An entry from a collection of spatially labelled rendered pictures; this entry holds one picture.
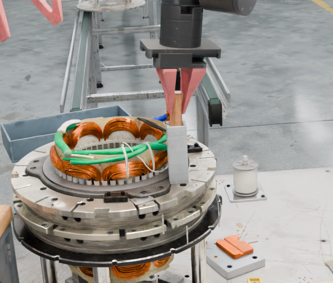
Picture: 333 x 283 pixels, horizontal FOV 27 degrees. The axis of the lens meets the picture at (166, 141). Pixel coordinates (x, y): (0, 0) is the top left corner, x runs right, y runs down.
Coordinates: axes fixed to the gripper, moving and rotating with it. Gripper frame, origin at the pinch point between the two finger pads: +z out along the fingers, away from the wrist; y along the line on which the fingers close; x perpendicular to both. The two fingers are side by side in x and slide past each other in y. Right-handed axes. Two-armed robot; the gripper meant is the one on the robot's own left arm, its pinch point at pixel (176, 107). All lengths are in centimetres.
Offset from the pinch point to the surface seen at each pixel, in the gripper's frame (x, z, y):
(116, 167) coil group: -0.9, 8.5, -8.5
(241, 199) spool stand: 51, 39, 30
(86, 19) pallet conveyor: 287, 40, 19
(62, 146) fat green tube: 3.8, 6.8, -15.8
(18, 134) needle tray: 44, 19, -22
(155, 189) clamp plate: -3.3, 11.1, -3.2
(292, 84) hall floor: 368, 100, 177
